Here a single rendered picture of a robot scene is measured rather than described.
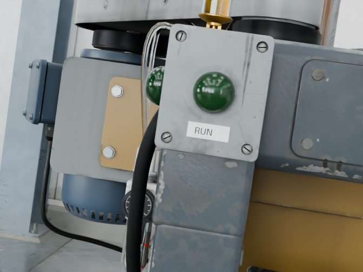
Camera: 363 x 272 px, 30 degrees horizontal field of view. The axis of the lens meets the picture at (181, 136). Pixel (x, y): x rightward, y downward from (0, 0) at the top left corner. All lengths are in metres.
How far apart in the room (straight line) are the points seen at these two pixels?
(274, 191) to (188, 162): 0.26
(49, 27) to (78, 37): 0.47
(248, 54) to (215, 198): 0.12
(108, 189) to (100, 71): 0.17
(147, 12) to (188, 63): 0.35
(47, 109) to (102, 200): 0.15
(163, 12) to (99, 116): 0.21
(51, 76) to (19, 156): 4.61
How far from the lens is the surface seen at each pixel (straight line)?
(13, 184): 5.60
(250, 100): 0.48
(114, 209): 0.98
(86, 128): 0.94
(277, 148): 0.54
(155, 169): 0.75
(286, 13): 0.65
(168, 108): 0.48
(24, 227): 5.62
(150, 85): 0.50
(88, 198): 0.98
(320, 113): 0.53
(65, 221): 5.95
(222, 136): 0.48
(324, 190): 0.78
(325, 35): 1.04
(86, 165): 0.95
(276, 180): 0.78
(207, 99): 0.47
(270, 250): 0.84
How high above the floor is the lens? 1.28
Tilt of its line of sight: 3 degrees down
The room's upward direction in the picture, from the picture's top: 8 degrees clockwise
